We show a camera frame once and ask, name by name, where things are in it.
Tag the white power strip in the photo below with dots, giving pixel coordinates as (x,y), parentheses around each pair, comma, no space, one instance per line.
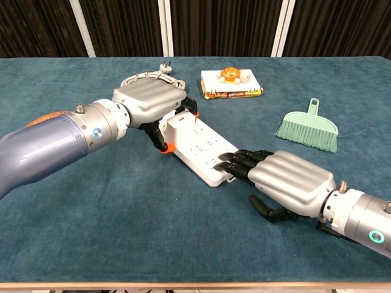
(204,149)

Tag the white flat box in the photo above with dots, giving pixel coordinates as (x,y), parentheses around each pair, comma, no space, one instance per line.
(210,81)

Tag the white frame post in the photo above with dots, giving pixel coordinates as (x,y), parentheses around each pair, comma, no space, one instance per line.
(282,27)
(82,27)
(165,27)

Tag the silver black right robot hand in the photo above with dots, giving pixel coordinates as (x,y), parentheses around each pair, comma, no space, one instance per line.
(290,180)

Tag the yellow snack package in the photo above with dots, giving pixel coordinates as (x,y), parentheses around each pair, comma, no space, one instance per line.
(232,95)

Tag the green hand brush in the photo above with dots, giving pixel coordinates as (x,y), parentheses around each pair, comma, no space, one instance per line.
(307,130)

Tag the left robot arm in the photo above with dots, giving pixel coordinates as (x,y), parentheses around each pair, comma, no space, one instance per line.
(55,143)

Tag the dark pleated curtain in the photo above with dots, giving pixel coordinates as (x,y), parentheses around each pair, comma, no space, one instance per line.
(223,27)

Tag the white plug adapter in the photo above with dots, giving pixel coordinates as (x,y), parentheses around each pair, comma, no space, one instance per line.
(178,130)

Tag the orange turtle toy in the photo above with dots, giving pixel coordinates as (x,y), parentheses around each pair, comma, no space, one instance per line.
(231,75)

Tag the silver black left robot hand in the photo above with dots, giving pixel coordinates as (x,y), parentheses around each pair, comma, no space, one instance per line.
(149,99)

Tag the teal velvet tablecloth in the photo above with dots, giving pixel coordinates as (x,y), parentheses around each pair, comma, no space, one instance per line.
(122,219)

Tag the round woven rattan coaster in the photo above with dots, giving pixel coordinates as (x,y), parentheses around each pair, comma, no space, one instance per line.
(49,116)

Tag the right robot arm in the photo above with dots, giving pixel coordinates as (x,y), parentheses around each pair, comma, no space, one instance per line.
(363,219)

